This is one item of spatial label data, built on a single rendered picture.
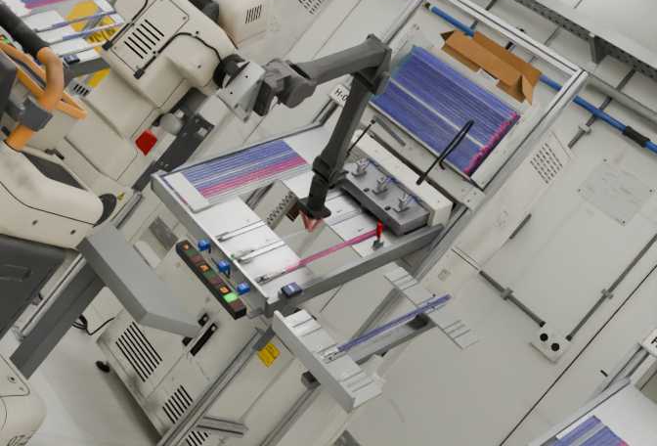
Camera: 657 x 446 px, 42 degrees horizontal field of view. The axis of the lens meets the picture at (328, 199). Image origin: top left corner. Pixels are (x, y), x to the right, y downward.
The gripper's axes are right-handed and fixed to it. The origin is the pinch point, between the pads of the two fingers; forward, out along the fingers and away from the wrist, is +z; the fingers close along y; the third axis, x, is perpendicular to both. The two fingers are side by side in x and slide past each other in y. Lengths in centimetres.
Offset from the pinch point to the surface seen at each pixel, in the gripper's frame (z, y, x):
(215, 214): 3.5, 22.0, 21.1
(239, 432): 55, -24, 34
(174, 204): 4.9, 33.2, 29.6
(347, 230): 0.4, -5.6, -11.8
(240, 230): 3.3, 11.7, 18.6
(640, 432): -2, -110, -28
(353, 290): 133, 72, -119
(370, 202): -4.9, -2.0, -23.3
